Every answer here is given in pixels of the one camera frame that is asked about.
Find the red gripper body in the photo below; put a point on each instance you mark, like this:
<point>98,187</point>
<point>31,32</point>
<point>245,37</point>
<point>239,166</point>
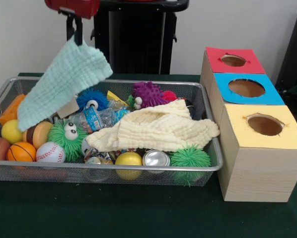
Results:
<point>76,6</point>

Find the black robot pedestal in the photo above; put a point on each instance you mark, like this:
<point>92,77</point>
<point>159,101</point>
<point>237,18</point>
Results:
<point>138,39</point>

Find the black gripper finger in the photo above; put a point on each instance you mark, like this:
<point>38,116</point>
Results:
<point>69,27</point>
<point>79,30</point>

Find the orange basketball toy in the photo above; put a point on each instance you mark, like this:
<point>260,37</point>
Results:
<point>22,151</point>

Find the blue spiky ball with eyes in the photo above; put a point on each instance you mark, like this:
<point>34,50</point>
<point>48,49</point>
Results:
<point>91,98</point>

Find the pale yellow cloth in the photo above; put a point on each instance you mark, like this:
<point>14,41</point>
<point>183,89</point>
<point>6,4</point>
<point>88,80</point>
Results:
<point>163,129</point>

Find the plain green spiky ball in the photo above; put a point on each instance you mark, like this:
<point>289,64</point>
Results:
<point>189,157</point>

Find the mint green cloth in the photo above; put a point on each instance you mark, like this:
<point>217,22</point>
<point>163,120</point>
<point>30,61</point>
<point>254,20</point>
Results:
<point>64,82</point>

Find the yellow ball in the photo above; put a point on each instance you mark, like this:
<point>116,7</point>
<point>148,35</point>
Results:
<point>128,159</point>

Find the wooden box three holes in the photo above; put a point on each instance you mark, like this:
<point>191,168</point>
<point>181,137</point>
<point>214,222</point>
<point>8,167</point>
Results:
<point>260,163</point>

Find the purple spiky toy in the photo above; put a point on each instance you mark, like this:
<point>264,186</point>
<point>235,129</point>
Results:
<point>148,94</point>

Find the white baseball toy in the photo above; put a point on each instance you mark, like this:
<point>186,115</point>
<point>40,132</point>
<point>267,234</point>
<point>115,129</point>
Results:
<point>50,152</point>

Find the small silver can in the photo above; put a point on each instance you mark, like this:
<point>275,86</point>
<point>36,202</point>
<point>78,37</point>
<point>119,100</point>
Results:
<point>156,158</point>

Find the black chair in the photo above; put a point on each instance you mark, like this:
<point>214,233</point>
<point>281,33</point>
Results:
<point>295,54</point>

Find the clear plastic bottle blue label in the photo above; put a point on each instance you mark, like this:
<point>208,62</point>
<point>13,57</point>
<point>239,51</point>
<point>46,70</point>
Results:
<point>96,119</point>

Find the tan wooden block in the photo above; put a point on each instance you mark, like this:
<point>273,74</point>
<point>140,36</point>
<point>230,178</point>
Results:
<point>69,108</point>

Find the green spiky ball with eyes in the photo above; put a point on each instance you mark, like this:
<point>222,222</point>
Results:
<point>61,141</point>

